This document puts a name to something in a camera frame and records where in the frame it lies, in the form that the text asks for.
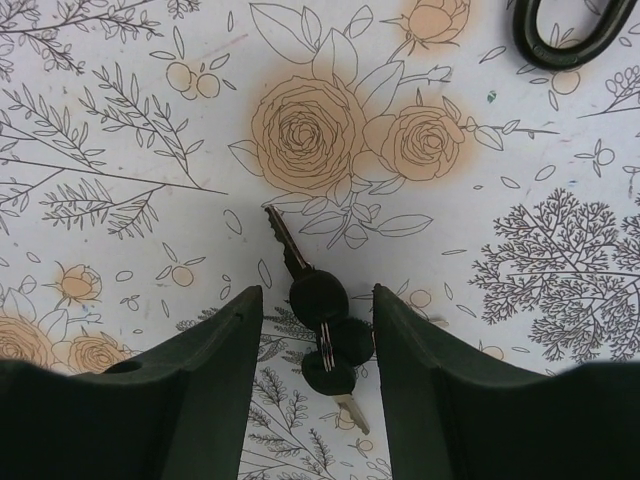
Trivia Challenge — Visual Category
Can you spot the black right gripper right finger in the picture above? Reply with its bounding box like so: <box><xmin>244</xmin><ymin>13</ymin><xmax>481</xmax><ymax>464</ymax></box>
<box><xmin>373</xmin><ymin>285</ymin><xmax>639</xmax><ymax>479</ymax></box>

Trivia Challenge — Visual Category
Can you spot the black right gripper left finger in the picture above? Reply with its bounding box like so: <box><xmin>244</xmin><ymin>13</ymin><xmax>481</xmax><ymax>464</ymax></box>
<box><xmin>1</xmin><ymin>286</ymin><xmax>263</xmax><ymax>479</ymax></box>

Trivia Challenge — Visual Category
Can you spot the black keys bunch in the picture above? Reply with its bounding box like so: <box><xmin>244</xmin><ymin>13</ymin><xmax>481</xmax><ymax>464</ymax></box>
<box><xmin>264</xmin><ymin>205</ymin><xmax>374</xmax><ymax>435</ymax></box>

